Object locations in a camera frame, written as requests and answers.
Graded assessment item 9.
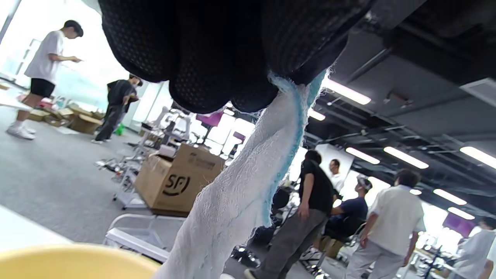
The person's left hand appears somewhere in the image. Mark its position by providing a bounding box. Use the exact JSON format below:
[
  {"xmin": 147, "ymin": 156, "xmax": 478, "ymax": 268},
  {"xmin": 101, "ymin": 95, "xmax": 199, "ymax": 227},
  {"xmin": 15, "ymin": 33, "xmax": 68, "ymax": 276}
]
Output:
[{"xmin": 97, "ymin": 0, "xmax": 372, "ymax": 115}]

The blue-edged white dish cloth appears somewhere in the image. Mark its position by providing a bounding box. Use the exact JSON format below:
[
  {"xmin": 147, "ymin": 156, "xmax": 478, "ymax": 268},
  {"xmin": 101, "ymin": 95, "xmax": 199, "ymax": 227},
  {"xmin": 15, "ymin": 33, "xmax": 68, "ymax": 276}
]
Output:
[{"xmin": 153, "ymin": 70, "xmax": 330, "ymax": 279}]

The purple display screen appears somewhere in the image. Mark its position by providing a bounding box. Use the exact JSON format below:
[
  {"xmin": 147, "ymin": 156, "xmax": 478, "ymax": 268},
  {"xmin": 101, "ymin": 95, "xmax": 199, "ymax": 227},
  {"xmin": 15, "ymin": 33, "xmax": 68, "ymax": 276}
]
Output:
[
  {"xmin": 443, "ymin": 212, "xmax": 475, "ymax": 238},
  {"xmin": 196, "ymin": 112, "xmax": 224, "ymax": 127}
]

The row of ceiling light tubes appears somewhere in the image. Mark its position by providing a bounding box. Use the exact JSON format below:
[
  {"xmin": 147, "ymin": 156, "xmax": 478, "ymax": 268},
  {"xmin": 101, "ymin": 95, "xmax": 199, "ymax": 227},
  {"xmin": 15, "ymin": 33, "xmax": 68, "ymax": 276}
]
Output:
[{"xmin": 308, "ymin": 77, "xmax": 496, "ymax": 220}]

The brown cardboard box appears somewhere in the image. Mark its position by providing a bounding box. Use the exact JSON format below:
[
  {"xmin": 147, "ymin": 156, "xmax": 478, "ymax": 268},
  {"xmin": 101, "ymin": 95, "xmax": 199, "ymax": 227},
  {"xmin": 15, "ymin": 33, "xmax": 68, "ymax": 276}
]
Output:
[{"xmin": 134, "ymin": 143, "xmax": 226, "ymax": 217}]

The white metal rack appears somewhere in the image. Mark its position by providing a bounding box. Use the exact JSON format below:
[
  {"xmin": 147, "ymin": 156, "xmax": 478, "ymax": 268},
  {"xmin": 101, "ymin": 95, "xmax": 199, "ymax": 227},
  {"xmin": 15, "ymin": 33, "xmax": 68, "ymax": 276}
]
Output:
[{"xmin": 112, "ymin": 155, "xmax": 150, "ymax": 210}]

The yellow plastic basin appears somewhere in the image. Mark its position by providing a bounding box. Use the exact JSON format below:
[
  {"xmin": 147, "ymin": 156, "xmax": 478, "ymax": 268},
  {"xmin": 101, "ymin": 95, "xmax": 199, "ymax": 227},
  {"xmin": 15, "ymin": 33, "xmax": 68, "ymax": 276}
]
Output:
[{"xmin": 0, "ymin": 243, "xmax": 161, "ymax": 279}]

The white wire cart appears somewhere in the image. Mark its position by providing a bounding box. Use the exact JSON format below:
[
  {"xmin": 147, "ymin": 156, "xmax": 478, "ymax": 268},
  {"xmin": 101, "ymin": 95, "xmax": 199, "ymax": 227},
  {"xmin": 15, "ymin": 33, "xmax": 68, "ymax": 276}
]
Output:
[{"xmin": 103, "ymin": 213, "xmax": 186, "ymax": 264}]

